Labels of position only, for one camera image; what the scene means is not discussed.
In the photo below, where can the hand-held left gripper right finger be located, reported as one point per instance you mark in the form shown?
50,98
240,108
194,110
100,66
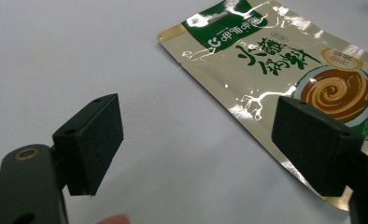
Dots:
316,146

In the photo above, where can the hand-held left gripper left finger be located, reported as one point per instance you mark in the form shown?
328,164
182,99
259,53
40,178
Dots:
88,146

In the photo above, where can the gold and green sauce packet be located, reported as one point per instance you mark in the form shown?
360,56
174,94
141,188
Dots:
266,77

